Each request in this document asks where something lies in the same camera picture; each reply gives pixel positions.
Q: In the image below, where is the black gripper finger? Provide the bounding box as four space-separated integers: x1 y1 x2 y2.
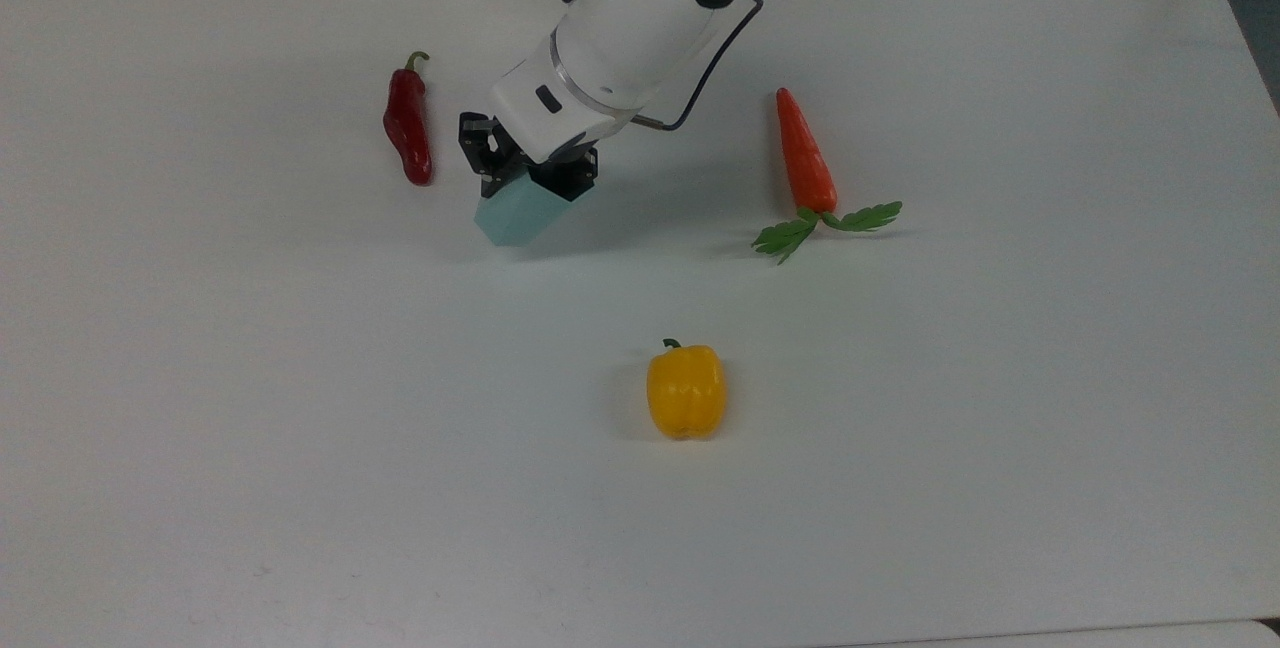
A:
532 146 600 203
458 111 527 201

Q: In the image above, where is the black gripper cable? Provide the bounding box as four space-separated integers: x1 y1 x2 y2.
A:
634 0 766 133

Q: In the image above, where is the light blue faceted mug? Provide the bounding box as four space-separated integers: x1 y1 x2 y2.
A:
473 175 581 249

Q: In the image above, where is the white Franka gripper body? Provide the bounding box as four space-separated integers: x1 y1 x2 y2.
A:
488 31 643 167

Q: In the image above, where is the red chili pepper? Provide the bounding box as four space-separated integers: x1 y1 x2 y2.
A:
382 51 435 187

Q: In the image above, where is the orange carrot with green leaves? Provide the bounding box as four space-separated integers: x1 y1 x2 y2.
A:
751 87 904 266

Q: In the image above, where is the yellow bell pepper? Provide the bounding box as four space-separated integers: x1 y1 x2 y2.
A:
645 338 728 442

